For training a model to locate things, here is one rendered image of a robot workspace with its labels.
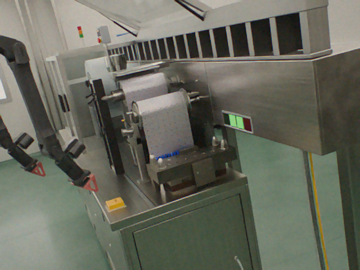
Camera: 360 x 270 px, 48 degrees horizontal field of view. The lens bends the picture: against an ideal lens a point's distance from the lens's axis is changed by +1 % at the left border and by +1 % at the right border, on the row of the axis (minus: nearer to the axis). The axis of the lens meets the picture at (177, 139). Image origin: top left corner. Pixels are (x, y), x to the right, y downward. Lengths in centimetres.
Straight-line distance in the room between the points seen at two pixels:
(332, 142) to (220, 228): 78
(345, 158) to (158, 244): 85
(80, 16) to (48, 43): 73
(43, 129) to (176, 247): 78
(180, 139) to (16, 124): 567
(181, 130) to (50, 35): 562
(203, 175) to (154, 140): 30
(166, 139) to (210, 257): 59
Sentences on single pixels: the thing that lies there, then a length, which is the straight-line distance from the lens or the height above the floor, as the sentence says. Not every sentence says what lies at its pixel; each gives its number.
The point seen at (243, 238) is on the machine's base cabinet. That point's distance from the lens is 198.
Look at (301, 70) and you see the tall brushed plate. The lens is 129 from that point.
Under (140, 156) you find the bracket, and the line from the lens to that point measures 200.
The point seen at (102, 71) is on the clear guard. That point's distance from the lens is 288.
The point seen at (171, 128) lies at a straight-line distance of 194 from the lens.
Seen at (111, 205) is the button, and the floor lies 92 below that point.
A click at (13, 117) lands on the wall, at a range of 742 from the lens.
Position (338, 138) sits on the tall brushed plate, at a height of 118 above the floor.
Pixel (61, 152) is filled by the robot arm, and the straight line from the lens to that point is 157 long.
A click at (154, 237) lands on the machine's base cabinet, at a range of 178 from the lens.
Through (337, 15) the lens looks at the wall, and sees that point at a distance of 461.
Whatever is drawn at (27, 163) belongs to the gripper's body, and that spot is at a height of 113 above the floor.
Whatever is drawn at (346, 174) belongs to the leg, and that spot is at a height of 101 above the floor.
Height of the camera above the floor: 159
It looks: 15 degrees down
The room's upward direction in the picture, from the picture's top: 12 degrees counter-clockwise
